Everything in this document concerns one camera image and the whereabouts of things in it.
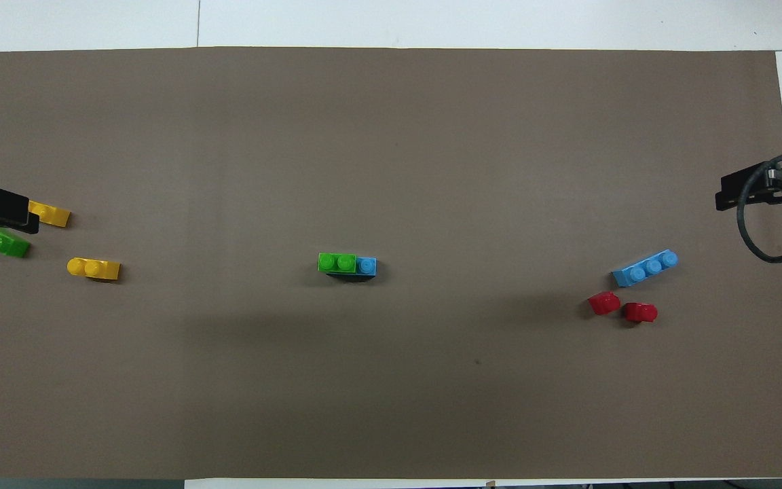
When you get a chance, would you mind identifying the green two-stud toy block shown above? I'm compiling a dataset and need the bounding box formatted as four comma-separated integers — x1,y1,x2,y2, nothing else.
318,253,358,274
0,225,31,258

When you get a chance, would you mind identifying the blue three-stud toy block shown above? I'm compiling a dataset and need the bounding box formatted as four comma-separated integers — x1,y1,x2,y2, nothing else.
612,250,679,288
323,256,377,281

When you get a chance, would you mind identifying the yellow two-stud toy block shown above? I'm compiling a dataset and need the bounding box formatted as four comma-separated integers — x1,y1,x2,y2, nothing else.
28,201,71,228
67,257,122,281

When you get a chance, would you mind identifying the red single-stud toy block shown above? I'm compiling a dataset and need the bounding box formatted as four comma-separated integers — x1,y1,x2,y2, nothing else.
588,291,621,316
622,302,658,324

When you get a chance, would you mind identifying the brown paper table mat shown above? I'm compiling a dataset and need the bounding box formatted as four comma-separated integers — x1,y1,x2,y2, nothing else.
0,46,782,479

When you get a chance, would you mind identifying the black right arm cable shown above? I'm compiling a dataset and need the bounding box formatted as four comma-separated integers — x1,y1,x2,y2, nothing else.
736,151,782,264

